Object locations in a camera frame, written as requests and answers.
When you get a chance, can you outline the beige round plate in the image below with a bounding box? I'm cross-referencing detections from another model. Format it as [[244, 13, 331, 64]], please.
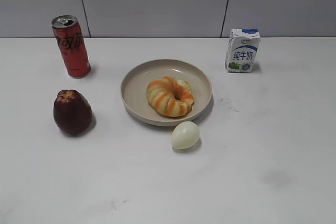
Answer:
[[120, 59, 213, 127]]

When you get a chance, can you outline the white egg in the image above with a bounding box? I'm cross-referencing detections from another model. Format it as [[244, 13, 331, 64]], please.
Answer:
[[171, 121, 200, 150]]

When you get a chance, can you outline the orange striped ring croissant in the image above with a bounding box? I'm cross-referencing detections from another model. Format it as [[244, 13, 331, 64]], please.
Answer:
[[146, 76, 194, 118]]

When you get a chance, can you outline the white blue milk carton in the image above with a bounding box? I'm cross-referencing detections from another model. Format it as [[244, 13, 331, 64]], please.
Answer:
[[225, 28, 261, 73]]

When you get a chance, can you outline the dark red wax apple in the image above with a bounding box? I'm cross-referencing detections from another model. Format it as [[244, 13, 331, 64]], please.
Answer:
[[53, 90, 93, 135]]

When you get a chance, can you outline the red cola can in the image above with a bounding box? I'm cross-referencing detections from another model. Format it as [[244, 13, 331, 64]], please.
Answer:
[[51, 15, 91, 78]]

